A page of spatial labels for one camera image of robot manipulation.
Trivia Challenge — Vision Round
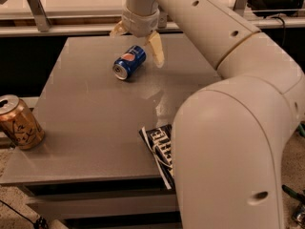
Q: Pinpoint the grey drawer cabinet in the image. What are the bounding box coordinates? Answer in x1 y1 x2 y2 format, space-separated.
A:
1 33 218 222

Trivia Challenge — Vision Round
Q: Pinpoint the blue potato chip bag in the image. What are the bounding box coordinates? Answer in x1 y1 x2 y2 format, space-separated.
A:
139 124 175 190

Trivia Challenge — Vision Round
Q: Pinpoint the green handled tool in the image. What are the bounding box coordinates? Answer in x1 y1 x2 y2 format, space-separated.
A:
282 185 305 229

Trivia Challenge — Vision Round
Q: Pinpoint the orange soda can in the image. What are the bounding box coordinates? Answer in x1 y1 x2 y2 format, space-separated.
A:
0 94 45 150

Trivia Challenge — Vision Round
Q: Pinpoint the black floor cable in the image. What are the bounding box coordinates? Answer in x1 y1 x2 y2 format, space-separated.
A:
0 199 50 229

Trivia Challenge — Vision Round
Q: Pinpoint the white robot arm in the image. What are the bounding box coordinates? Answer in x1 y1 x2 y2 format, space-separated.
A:
112 0 305 229

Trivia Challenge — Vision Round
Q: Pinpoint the blue pepsi can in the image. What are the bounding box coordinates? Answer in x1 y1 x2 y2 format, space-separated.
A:
112 45 146 80

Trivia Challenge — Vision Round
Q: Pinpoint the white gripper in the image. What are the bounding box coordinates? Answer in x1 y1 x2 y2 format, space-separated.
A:
110 8 165 68

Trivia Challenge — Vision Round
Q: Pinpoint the left metal rail bracket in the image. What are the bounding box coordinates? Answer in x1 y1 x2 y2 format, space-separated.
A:
27 0 51 32

